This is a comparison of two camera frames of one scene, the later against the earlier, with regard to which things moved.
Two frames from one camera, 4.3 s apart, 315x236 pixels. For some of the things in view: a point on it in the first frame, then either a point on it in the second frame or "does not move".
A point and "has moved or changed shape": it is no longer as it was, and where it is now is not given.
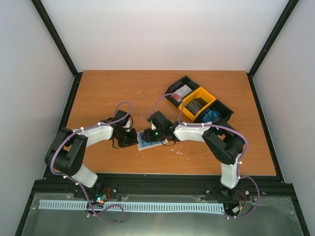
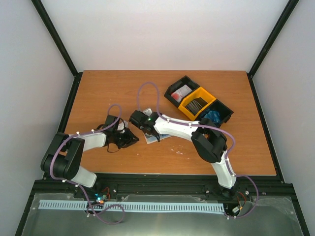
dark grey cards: (195, 105) does not move
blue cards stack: (210, 116) does not move
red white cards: (180, 93) does not move
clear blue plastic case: (142, 144) has moved or changed shape
